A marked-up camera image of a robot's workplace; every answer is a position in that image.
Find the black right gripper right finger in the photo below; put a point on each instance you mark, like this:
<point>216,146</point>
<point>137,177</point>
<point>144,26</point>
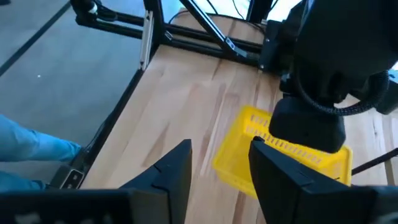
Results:
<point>280,193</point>

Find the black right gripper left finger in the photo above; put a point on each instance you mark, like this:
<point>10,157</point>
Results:
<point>168,193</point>

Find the yellow slotted plastic basket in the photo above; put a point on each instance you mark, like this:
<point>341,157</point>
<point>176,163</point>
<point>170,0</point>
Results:
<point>236,155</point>

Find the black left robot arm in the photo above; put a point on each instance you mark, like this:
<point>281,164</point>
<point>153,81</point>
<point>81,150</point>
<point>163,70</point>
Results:
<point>273,53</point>

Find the person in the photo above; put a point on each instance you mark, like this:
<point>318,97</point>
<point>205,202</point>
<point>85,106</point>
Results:
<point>31,146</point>

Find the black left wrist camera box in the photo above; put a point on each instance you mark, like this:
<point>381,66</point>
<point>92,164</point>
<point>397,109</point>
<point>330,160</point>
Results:
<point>306,127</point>

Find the silver frame bracket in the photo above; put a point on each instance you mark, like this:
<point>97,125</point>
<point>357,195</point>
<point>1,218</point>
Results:
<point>146,40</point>
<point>66,179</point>

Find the black aluminium table frame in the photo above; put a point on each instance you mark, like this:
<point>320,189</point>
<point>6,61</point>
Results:
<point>217,34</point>

